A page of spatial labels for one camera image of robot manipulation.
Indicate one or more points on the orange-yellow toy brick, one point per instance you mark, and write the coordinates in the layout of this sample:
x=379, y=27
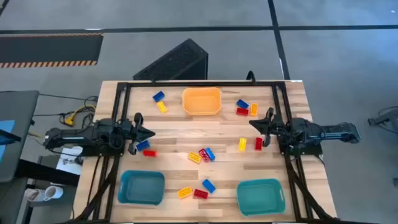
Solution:
x=185, y=192
x=254, y=109

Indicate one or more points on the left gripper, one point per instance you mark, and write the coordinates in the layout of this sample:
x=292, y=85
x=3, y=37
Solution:
x=132, y=133

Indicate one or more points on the grey floor object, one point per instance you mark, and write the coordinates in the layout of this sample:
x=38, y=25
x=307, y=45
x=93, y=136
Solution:
x=395, y=182

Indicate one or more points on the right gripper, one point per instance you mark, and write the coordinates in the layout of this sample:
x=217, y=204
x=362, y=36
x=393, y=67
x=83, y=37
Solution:
x=275, y=129

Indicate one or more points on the yellow toy brick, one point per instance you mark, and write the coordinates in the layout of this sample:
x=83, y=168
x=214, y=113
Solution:
x=195, y=157
x=161, y=106
x=242, y=144

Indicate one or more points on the black hazard-striped floor mat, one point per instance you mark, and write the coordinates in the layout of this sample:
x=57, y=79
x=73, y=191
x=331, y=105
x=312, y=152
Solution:
x=46, y=49

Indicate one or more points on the black perforated case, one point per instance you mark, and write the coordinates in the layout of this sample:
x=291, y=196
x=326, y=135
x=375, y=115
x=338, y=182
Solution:
x=177, y=62

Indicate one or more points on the white mug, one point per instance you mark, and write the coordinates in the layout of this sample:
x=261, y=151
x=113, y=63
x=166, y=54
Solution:
x=53, y=193

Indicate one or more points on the black metal rig frame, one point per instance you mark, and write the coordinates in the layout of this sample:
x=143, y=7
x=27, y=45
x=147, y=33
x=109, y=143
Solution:
x=202, y=84

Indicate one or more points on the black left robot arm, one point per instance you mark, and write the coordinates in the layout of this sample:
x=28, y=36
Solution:
x=77, y=137

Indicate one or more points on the white paper sheet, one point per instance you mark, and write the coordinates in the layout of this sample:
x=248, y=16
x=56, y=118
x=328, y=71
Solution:
x=70, y=161

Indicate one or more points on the green-teal plastic bin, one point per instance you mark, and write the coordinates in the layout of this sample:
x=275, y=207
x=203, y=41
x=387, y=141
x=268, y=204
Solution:
x=261, y=197

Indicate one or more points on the yellow plastic bin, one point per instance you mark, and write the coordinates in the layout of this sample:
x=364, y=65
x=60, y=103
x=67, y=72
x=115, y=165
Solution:
x=202, y=102

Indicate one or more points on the blue toy brick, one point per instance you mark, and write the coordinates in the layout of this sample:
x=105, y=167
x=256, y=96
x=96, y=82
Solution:
x=143, y=145
x=211, y=154
x=158, y=96
x=242, y=104
x=209, y=186

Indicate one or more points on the blue-teal plastic bin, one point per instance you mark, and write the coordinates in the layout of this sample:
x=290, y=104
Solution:
x=141, y=188

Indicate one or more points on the red toy brick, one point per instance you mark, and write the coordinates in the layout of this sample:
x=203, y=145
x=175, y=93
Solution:
x=242, y=111
x=201, y=194
x=258, y=143
x=203, y=155
x=150, y=153

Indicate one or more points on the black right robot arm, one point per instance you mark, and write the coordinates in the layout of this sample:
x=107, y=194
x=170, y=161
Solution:
x=326, y=132

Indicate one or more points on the grey desk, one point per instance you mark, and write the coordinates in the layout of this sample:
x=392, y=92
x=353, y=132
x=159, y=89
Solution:
x=18, y=105

